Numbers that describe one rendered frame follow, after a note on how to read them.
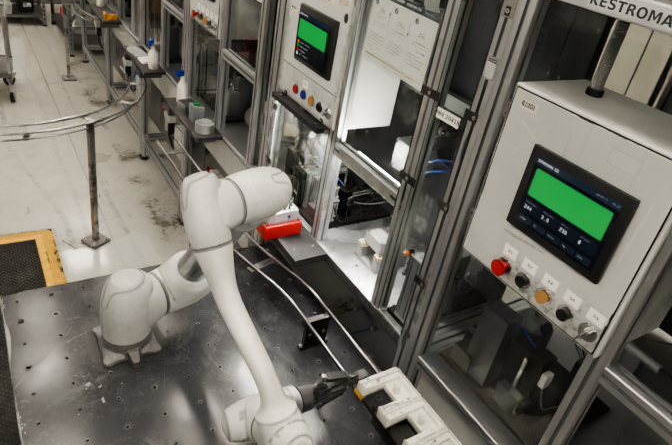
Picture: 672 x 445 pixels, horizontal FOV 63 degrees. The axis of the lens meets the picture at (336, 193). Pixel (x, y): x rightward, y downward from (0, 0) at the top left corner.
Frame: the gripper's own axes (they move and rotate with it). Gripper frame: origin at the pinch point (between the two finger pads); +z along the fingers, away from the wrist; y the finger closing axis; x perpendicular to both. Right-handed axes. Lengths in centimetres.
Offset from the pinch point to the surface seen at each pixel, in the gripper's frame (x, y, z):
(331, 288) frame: 66, -29, 37
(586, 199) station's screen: -33, 78, 17
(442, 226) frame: 3, 47, 20
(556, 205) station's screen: -27, 73, 17
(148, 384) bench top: 37, -20, -50
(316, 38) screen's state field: 78, 77, 17
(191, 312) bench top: 63, -20, -27
